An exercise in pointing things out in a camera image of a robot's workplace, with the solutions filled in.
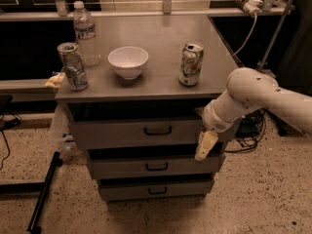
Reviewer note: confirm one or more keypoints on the grey bottom drawer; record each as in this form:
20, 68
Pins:
158, 190

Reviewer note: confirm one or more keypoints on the grey drawer cabinet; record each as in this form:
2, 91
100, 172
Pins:
157, 92

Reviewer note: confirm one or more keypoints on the clear plastic bag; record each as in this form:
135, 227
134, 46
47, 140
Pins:
60, 132

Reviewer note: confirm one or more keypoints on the grey top drawer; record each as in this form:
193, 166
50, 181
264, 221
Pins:
136, 133

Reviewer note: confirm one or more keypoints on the grey drawer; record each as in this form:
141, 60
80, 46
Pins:
158, 166
136, 133
158, 190

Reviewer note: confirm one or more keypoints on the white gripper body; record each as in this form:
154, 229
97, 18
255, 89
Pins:
214, 120

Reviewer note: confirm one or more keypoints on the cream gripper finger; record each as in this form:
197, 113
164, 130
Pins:
206, 142

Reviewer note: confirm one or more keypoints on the silver soda can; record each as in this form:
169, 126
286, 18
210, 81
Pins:
73, 66

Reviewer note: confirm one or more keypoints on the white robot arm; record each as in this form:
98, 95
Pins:
248, 90

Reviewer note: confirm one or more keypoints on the white bowl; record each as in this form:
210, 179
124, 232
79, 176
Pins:
128, 62

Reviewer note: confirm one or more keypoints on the grey middle drawer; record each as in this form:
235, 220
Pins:
158, 166

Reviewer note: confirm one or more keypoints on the green white soda can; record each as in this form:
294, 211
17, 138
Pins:
191, 63

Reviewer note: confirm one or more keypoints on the black metal floor stand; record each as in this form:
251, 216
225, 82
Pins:
42, 188

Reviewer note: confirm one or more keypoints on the clear plastic water bottle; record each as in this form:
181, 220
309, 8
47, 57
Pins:
85, 31

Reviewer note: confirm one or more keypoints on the metal railing frame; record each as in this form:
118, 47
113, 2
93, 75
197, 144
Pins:
130, 7

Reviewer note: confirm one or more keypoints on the yellow crumpled wrapper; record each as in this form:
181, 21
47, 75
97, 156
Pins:
55, 81

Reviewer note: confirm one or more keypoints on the white power strip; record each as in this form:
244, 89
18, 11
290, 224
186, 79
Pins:
251, 7

